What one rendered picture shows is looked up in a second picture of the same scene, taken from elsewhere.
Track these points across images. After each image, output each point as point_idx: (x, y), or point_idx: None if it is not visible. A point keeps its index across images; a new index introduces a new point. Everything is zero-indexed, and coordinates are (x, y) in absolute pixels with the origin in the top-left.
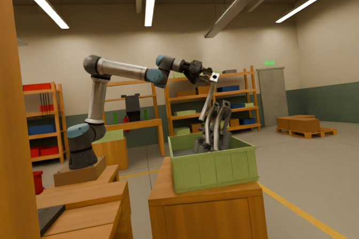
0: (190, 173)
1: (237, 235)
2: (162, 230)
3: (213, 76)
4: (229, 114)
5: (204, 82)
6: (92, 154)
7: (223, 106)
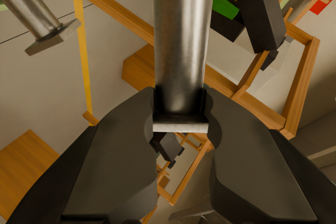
0: None
1: None
2: None
3: (194, 102)
4: None
5: (86, 132)
6: None
7: (27, 53)
